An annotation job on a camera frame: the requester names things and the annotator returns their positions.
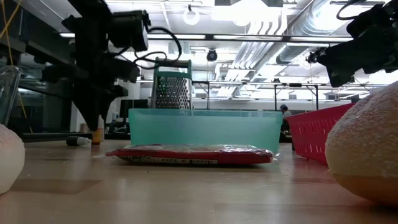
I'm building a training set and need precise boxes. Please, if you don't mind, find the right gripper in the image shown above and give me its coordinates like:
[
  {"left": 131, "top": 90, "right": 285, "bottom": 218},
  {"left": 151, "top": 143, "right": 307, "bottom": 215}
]
[{"left": 317, "top": 27, "right": 398, "bottom": 88}]

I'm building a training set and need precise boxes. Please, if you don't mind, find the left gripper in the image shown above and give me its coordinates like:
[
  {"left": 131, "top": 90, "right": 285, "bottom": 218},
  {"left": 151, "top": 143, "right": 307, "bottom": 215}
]
[{"left": 42, "top": 55, "right": 141, "bottom": 132}]

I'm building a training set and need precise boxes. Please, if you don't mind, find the small white-capped dropper bottle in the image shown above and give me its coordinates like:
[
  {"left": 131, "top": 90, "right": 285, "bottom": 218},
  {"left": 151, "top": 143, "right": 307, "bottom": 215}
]
[
  {"left": 65, "top": 136, "right": 93, "bottom": 147},
  {"left": 91, "top": 118, "right": 105, "bottom": 146}
]

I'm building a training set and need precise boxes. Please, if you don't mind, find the oval sprinkled bread roll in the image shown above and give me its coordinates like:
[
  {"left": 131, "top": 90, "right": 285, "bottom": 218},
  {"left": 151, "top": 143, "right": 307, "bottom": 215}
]
[{"left": 325, "top": 81, "right": 398, "bottom": 208}]

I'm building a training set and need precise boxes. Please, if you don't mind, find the red food packet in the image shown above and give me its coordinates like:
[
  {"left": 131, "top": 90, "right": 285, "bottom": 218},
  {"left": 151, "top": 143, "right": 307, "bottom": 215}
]
[{"left": 105, "top": 144, "right": 275, "bottom": 165}]

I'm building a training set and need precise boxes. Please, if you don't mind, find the pink sprinkled donut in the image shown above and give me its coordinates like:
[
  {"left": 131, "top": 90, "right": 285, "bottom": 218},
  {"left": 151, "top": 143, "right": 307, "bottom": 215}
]
[{"left": 0, "top": 124, "right": 25, "bottom": 195}]

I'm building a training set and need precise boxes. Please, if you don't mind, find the black ceiling spot lamp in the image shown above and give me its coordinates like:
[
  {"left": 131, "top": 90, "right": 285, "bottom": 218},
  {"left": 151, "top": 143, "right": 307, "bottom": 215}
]
[{"left": 305, "top": 46, "right": 320, "bottom": 65}]

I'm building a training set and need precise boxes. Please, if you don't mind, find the dark computer monitor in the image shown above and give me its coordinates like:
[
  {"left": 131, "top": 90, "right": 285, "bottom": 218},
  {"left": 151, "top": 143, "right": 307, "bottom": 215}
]
[{"left": 119, "top": 99, "right": 149, "bottom": 119}]

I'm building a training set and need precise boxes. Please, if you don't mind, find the teal metal box grater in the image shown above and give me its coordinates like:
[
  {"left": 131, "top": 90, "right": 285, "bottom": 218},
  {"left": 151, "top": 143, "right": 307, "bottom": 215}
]
[{"left": 150, "top": 57, "right": 193, "bottom": 110}]

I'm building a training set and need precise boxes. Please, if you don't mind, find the red plastic slotted basket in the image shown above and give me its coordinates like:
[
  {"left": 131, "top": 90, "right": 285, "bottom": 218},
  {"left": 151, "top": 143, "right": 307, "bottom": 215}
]
[{"left": 285, "top": 103, "right": 355, "bottom": 166}]

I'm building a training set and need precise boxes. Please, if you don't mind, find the person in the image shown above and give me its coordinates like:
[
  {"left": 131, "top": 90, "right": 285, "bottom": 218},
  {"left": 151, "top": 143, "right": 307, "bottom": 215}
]
[{"left": 279, "top": 104, "right": 293, "bottom": 138}]

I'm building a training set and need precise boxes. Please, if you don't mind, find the long linear ceiling light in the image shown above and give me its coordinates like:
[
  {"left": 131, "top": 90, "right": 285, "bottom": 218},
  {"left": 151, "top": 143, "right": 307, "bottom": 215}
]
[{"left": 58, "top": 32, "right": 398, "bottom": 44}]

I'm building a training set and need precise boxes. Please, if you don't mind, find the clear plastic tray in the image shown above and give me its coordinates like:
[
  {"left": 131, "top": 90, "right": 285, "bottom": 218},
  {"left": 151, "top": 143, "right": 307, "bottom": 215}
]
[{"left": 0, "top": 65, "right": 22, "bottom": 127}]

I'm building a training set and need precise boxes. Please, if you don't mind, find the teal translucent plastic bin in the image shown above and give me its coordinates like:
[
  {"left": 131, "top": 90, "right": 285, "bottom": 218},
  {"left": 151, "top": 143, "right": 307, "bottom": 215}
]
[{"left": 128, "top": 108, "right": 283, "bottom": 155}]

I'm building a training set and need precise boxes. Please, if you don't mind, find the silver ventilation duct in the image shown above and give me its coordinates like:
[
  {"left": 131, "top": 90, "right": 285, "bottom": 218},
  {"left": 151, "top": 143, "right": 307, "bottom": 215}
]
[{"left": 276, "top": 0, "right": 340, "bottom": 65}]

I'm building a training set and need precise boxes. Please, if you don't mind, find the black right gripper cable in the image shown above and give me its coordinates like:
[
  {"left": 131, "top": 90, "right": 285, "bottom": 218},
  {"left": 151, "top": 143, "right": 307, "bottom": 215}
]
[{"left": 336, "top": 0, "right": 373, "bottom": 21}]

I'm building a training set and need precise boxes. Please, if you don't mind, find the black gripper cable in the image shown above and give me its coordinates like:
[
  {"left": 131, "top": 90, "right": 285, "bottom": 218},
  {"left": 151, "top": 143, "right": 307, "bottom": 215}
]
[
  {"left": 119, "top": 27, "right": 183, "bottom": 70},
  {"left": 336, "top": 0, "right": 373, "bottom": 21}
]

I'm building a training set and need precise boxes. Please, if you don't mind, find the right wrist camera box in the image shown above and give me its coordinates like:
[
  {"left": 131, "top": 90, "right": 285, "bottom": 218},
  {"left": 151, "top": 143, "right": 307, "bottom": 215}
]
[{"left": 346, "top": 2, "right": 398, "bottom": 41}]

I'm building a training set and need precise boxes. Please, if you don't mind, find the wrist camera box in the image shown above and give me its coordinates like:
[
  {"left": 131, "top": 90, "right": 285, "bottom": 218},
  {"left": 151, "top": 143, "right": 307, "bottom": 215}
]
[
  {"left": 108, "top": 10, "right": 150, "bottom": 53},
  {"left": 346, "top": 2, "right": 398, "bottom": 41}
]

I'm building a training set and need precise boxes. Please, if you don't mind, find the black metal frame rack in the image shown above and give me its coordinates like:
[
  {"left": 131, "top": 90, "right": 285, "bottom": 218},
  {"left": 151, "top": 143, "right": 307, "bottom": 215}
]
[{"left": 192, "top": 80, "right": 320, "bottom": 110}]

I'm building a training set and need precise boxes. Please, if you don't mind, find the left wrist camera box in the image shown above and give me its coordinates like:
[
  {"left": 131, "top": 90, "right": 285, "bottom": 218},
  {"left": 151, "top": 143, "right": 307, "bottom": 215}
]
[{"left": 108, "top": 10, "right": 150, "bottom": 53}]

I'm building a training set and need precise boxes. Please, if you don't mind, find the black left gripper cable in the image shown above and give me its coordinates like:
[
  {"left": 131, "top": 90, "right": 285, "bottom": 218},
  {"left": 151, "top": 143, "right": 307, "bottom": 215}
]
[{"left": 119, "top": 27, "right": 183, "bottom": 70}]

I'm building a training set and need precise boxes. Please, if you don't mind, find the white hanging ring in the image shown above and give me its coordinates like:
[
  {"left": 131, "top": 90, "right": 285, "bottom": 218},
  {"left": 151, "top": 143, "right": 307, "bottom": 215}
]
[{"left": 182, "top": 4, "right": 201, "bottom": 26}]

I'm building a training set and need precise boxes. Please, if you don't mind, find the yellow extension cable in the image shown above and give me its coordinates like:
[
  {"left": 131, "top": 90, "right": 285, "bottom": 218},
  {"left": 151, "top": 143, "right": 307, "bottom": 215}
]
[{"left": 0, "top": 0, "right": 34, "bottom": 134}]

